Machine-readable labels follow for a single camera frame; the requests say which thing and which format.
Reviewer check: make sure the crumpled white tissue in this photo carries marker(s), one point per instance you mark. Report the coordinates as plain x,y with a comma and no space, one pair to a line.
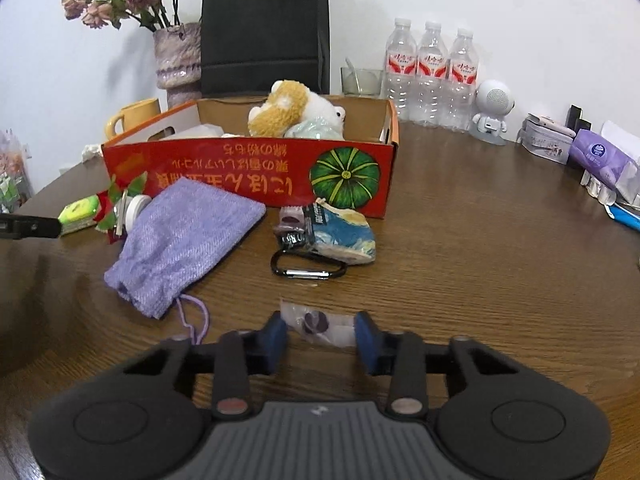
92,152

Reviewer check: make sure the blue painted coin pouch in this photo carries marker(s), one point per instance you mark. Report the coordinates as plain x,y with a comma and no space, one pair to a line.
345,232

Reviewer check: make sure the orange and white plush toy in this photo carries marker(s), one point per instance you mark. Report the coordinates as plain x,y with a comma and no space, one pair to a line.
280,105

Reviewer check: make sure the red artificial flower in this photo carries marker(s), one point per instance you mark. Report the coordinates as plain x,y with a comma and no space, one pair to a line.
105,205

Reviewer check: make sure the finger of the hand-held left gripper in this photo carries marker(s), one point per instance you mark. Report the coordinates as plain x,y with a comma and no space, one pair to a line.
30,227

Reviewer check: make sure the row of small white vials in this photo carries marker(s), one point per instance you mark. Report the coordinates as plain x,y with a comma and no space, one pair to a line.
597,187

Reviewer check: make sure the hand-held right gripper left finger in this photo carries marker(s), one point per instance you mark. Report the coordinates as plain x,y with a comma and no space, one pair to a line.
274,342

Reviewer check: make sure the black carabiner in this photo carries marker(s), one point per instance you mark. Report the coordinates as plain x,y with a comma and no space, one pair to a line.
307,274

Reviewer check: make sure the yellow mug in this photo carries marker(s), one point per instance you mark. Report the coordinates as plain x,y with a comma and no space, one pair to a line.
137,117

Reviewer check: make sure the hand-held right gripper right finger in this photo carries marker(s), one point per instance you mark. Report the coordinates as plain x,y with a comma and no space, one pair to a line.
364,345

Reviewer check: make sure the spoon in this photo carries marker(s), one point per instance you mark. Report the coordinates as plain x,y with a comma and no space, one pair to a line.
352,72

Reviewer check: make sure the clear water bottle red label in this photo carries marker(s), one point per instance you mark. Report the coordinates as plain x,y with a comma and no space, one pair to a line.
462,85
400,75
432,80

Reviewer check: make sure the pale purple ceramic vase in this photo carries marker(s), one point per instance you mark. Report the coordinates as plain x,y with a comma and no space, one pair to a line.
175,60

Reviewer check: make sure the pale green soft item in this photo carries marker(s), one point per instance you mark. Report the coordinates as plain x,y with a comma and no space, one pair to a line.
315,127

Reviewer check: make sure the white robot figure speaker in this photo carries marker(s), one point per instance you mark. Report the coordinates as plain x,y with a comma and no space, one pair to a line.
492,102

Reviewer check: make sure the printed tin box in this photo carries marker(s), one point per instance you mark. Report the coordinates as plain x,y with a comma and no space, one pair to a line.
545,145

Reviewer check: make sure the clear glass cup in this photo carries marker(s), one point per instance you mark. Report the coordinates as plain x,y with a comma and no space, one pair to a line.
362,82

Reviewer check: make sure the red cardboard box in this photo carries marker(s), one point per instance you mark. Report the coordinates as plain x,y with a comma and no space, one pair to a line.
225,170

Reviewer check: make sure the green tape measure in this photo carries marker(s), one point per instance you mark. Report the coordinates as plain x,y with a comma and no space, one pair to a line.
77,210

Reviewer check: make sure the small clear plastic bag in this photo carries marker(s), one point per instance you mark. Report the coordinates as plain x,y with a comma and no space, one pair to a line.
314,321

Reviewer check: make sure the white plastic wrapper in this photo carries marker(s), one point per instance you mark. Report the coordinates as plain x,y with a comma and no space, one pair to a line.
190,132

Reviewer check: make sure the small black box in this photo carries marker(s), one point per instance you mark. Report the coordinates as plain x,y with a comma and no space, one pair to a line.
580,117

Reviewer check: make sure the black paper bag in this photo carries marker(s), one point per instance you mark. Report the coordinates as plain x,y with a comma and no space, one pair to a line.
260,30

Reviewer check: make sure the purple tissue pack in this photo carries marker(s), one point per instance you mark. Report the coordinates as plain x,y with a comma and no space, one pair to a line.
600,152

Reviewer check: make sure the pile of snack packets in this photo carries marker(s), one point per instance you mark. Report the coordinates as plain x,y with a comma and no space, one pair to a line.
12,175

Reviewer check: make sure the white round holder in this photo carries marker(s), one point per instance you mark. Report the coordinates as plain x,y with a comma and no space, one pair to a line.
136,207

